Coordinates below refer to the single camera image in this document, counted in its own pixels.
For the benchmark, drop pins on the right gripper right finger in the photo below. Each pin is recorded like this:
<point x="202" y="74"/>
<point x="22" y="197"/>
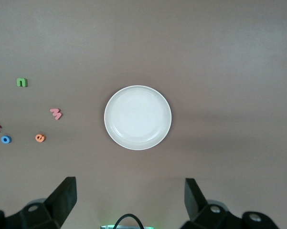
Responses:
<point x="198" y="205"/>

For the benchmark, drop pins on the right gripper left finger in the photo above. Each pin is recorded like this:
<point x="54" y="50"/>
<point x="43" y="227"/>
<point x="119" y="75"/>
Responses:
<point x="59" y="202"/>

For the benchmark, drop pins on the orange foam letter e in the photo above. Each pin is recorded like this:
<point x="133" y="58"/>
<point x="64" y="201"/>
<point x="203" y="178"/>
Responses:
<point x="37" y="138"/>

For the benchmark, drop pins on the pink foam letter w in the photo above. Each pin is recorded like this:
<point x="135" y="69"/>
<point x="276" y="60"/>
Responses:
<point x="57" y="115"/>

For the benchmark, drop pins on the green foam letter u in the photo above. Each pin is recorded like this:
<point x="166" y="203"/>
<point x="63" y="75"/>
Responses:
<point x="21" y="80"/>

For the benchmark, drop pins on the blue foam letter o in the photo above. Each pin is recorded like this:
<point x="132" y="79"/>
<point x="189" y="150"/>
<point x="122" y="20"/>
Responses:
<point x="2" y="139"/>

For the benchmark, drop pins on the beige round plate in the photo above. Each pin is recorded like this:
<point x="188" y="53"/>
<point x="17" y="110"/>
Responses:
<point x="137" y="118"/>

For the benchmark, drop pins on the brown table cover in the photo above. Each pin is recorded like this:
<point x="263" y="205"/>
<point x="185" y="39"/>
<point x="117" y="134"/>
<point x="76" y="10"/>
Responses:
<point x="205" y="59"/>

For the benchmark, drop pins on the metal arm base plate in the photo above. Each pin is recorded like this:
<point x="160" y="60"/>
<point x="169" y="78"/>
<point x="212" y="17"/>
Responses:
<point x="109" y="227"/>

